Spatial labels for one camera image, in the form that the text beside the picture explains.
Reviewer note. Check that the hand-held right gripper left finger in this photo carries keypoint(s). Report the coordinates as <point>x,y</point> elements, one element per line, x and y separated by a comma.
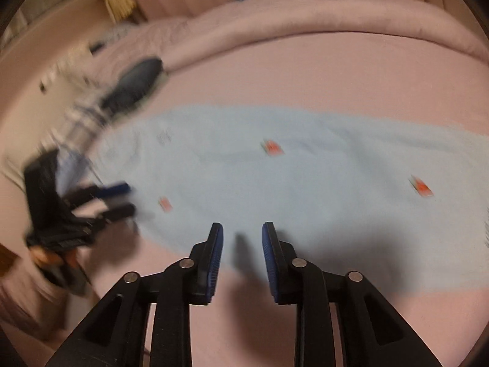
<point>216,260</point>

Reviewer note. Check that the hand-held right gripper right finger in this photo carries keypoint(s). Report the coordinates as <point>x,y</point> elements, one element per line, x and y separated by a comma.
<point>269,260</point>

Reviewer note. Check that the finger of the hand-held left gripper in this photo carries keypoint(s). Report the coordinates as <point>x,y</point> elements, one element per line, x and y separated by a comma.
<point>110,189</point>
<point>118,212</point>

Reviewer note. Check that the light blue pants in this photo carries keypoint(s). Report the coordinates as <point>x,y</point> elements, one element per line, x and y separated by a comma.
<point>267,183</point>

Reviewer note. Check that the person's left hand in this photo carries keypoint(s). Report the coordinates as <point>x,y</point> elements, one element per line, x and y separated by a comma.
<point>44,256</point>

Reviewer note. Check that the light blue striped cloth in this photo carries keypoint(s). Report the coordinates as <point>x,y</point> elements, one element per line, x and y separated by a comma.
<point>72,170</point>

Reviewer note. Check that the brown wooden board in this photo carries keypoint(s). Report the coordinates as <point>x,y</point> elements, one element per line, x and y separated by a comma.
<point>7,260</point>

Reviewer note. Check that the plaid folded cloth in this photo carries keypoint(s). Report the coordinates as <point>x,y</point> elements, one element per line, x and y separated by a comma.
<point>82,122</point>

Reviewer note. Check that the folded dark blue jeans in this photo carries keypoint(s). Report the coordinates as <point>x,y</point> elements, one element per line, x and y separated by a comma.
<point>131,84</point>

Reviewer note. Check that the pink bed sheet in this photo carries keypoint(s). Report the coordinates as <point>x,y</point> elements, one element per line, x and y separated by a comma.
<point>305,84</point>

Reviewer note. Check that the white shelf unit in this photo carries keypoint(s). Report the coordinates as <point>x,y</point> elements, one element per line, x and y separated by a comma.
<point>57,11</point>

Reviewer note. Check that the pink comforter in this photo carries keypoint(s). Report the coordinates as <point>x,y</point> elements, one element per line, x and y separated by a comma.
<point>305,15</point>

